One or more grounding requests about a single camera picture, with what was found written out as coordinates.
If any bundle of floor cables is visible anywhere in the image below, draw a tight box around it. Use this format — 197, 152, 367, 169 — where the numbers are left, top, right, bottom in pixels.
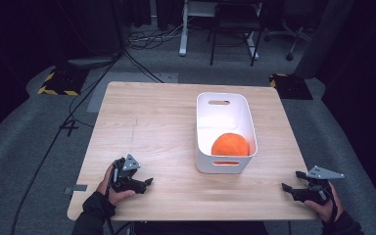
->
126, 19, 190, 51

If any dark stand foot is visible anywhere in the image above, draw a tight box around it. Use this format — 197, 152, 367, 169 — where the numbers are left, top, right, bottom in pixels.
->
66, 56, 122, 69

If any orange pumpkin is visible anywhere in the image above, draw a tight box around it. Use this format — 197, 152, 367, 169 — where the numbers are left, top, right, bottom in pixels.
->
211, 132, 252, 166

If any person's left hand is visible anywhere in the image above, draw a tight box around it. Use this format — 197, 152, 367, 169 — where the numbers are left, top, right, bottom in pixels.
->
96, 163, 137, 207

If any white desk frame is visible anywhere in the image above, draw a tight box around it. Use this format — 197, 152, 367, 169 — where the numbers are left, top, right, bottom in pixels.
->
178, 0, 264, 61

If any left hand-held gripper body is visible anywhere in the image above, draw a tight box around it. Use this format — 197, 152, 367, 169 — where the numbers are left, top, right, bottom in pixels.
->
110, 154, 146, 194

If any office chair wheeled base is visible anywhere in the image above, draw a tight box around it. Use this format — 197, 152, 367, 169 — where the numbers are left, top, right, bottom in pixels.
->
263, 18, 311, 62

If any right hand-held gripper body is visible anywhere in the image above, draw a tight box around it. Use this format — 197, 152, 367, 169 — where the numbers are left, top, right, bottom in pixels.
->
301, 165, 346, 207

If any person's right hand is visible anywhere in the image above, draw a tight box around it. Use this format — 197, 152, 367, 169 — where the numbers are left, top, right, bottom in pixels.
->
303, 182, 345, 223

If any long black floor cable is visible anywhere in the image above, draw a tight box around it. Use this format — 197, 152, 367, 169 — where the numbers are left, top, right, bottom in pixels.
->
10, 48, 165, 235

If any grey tape strip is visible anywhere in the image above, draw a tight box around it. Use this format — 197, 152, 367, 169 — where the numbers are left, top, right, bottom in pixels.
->
64, 184, 89, 196

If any white plastic basket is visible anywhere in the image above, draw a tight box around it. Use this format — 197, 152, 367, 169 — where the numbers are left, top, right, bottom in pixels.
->
194, 91, 259, 175

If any black tape cross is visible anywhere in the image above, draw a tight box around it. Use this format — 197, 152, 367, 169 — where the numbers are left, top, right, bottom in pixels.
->
59, 119, 79, 138

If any hazard-striped black base plate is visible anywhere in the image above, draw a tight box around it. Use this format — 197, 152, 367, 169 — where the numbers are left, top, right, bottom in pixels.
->
268, 72, 314, 101
37, 67, 90, 97

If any black metal chair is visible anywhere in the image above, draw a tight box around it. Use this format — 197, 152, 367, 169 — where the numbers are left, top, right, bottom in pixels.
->
207, 0, 264, 67

